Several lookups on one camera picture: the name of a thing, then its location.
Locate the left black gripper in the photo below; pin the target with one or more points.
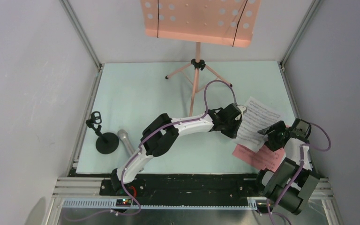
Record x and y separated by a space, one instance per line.
233 133

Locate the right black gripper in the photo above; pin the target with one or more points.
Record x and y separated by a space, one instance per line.
270 143

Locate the white sheet music page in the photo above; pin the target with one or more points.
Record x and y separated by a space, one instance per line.
258 116

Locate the pink music stand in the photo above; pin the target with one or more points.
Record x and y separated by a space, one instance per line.
219 22

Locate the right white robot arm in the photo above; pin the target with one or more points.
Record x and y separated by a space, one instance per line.
294 181

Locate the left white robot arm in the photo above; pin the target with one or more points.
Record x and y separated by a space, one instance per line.
161 134

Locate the pink paper sheet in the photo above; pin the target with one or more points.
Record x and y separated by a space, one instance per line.
262 159

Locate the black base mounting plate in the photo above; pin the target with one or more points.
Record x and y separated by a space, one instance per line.
194 189

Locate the grey metal microphone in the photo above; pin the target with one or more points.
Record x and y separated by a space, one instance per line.
127 141

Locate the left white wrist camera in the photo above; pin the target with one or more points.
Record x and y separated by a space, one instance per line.
242 110

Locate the right aluminium frame post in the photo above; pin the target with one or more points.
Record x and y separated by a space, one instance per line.
307 19

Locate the aluminium frame post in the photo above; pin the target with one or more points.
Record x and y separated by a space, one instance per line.
73 18
307 19

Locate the left aluminium frame post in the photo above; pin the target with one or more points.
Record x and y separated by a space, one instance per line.
73 18

